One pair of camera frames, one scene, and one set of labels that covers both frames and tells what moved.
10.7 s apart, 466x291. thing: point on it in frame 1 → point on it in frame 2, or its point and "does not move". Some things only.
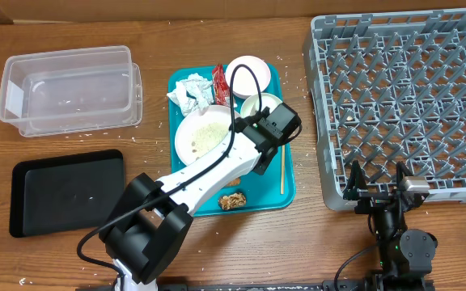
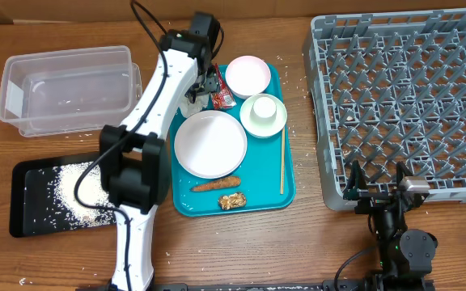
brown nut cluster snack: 231,201 does not move
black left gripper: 262,169 → 211,82
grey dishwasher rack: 408,87 does not move
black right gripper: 371,200 does not move
